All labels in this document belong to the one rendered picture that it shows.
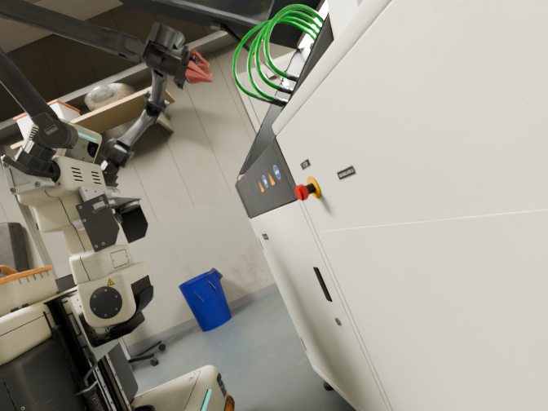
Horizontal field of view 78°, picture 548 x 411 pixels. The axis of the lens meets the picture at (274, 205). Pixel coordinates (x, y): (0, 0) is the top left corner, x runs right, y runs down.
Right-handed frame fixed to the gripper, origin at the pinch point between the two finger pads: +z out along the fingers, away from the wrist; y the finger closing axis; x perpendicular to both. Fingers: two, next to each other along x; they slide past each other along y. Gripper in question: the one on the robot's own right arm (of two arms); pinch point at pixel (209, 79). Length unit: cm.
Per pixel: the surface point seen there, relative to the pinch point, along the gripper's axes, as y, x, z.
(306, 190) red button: -24, -33, 37
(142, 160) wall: -29, 243, -110
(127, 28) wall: 92, 242, -172
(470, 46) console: -11, -73, 43
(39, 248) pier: -146, 234, -170
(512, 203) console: -22, -71, 53
